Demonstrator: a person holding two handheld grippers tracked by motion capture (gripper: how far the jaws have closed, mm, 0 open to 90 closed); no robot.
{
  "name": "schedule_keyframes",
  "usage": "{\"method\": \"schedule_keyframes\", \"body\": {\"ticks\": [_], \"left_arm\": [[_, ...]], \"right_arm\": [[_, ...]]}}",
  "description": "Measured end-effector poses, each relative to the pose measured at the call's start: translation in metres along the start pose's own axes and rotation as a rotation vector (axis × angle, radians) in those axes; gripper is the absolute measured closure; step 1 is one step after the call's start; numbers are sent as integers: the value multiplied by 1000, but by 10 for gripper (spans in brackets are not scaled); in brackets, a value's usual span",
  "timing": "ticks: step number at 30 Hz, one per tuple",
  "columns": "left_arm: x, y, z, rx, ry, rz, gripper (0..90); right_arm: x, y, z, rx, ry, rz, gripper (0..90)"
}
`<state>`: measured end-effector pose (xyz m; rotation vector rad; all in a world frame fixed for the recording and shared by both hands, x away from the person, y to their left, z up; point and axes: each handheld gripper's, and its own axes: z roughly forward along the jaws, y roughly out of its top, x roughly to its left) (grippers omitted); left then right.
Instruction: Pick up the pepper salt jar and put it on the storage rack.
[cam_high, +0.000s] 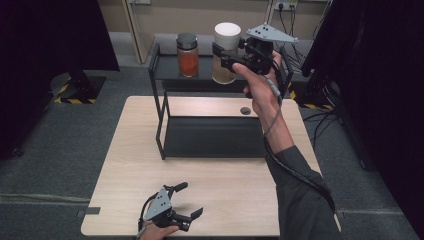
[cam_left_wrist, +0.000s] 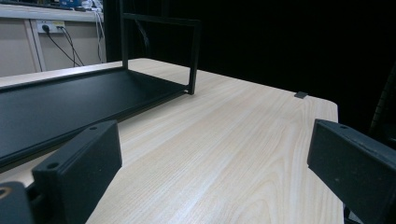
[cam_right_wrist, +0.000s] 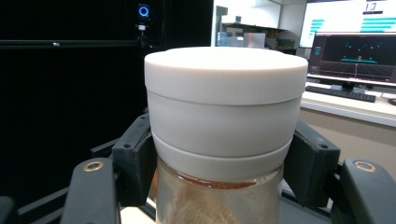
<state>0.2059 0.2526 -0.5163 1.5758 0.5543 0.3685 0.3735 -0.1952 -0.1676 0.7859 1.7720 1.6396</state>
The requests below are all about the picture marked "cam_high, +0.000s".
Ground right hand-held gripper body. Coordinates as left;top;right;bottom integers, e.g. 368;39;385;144
238;22;300;76

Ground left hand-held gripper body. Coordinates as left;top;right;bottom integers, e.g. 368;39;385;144
142;185;193;232

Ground brown powder jar white lid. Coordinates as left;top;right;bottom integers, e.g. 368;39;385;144
211;22;242;85

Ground orange powder jar black lid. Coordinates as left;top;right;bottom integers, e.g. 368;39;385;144
175;32;200;78

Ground black metal rack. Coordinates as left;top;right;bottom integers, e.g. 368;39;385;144
148;33;295;161

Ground person's left hand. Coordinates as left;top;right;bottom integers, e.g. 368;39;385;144
139;220;180;240

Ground person's right hand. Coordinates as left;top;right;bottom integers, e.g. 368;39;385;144
231;49;285;132

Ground dark tape piece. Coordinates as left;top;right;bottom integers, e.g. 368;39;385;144
75;206;102;218

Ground yellow black floor tape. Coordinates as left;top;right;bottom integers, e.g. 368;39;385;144
288;89;335;112

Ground dark curtain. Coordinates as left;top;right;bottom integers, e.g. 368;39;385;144
300;0;424;240
0;0;121;162

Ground black stand base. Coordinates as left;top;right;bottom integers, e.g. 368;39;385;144
49;68;108;105

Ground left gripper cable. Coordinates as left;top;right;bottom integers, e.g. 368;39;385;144
136;194;155;239

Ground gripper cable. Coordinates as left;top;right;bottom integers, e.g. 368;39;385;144
136;194;155;239
263;75;336;214

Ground black power cables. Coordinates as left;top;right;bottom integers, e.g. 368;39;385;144
278;3;316;73

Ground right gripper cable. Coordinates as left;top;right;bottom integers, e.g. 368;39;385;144
263;75;336;214

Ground white wall outlet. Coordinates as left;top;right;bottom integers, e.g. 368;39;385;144
274;1;298;12

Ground white cables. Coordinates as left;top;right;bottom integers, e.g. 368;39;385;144
319;0;334;26

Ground black floor cables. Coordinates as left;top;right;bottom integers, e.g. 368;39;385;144
299;108;344;151

